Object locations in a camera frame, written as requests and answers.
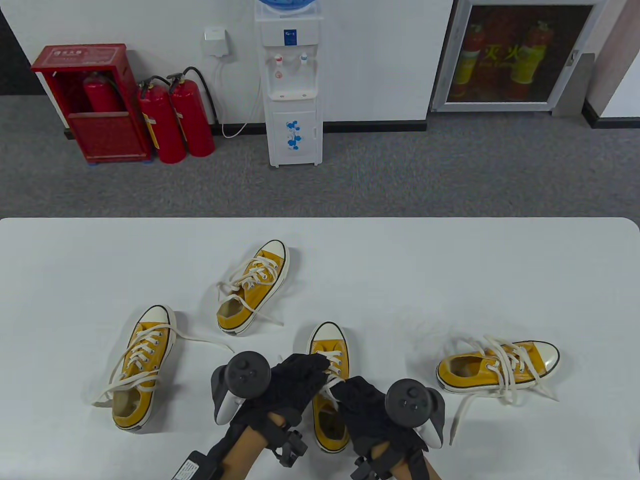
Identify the person's left hand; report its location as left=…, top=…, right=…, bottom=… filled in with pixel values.
left=235, top=353, right=331, bottom=436

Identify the person's right hand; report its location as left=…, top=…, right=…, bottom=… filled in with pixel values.
left=330, top=376, right=431, bottom=458

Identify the person's right forearm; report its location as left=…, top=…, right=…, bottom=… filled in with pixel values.
left=370, top=442, right=441, bottom=480

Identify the black hand controller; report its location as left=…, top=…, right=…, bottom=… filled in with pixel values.
left=211, top=351, right=273, bottom=426
left=385, top=379, right=446, bottom=449

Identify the white water dispenser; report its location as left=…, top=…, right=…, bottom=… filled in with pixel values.
left=254, top=7, right=325, bottom=168

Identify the red fire extinguisher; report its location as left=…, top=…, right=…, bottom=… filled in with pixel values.
left=136, top=76, right=187, bottom=165
left=82, top=71, right=123, bottom=113
left=166, top=66, right=219, bottom=158

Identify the red extinguisher cabinet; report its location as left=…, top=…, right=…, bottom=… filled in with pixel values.
left=31, top=43, right=153, bottom=165

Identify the blue water bottle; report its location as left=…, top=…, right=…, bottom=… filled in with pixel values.
left=257, top=0, right=316, bottom=15

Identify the glass fire hydrant cabinet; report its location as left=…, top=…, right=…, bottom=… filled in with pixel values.
left=430, top=0, right=608, bottom=113

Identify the black door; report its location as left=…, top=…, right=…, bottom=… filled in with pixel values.
left=0, top=9, right=46, bottom=97

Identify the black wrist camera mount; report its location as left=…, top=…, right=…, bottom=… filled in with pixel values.
left=172, top=422, right=309, bottom=480
left=350, top=440, right=431, bottom=480

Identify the white power cable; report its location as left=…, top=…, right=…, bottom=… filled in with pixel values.
left=214, top=55, right=263, bottom=139

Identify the white wall box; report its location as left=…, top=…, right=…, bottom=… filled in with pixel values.
left=203, top=27, right=232, bottom=57

